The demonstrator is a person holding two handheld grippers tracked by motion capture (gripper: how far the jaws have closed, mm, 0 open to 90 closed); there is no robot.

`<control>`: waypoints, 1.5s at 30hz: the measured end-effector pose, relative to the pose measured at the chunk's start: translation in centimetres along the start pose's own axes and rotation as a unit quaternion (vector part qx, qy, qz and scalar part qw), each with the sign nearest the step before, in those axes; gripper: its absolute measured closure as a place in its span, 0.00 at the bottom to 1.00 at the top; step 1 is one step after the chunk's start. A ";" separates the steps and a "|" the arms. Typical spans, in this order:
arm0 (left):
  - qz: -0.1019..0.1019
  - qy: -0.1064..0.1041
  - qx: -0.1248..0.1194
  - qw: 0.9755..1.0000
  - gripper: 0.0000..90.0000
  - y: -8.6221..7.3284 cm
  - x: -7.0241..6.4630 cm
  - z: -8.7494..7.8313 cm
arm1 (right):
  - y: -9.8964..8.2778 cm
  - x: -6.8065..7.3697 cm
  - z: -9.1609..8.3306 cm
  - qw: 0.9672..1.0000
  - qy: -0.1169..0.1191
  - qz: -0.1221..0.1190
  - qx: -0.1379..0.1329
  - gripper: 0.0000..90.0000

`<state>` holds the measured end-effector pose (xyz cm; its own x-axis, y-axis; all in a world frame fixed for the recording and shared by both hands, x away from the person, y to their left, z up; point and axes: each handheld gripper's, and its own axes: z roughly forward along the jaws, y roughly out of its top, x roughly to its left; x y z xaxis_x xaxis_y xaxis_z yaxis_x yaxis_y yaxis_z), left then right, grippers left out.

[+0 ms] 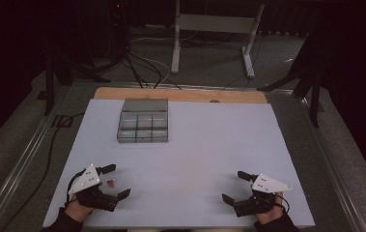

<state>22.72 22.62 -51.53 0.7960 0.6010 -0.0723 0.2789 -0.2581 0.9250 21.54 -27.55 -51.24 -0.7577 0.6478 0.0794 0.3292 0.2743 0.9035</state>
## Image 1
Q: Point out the clear plastic compartment box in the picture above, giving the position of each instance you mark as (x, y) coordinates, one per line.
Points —
(143, 121)

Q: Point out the white table mat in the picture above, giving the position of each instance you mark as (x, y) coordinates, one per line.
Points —
(187, 167)

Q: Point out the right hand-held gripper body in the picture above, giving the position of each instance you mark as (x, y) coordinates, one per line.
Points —
(267, 187)

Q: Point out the person's right hand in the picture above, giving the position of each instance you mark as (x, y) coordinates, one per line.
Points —
(270, 216)

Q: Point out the black tripod stand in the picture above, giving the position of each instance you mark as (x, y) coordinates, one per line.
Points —
(314, 96)
(49, 87)

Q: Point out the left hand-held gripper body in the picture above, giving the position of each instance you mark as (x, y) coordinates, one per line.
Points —
(87, 180)

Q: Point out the metal floor rail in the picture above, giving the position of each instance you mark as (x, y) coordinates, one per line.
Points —
(335, 174)
(16, 170)

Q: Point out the white metal stand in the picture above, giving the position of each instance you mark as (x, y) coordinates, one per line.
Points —
(214, 23)

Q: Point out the small reddish piece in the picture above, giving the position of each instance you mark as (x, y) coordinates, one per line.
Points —
(110, 183)

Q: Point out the person's left hand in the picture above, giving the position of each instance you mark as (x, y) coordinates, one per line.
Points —
(77, 211)

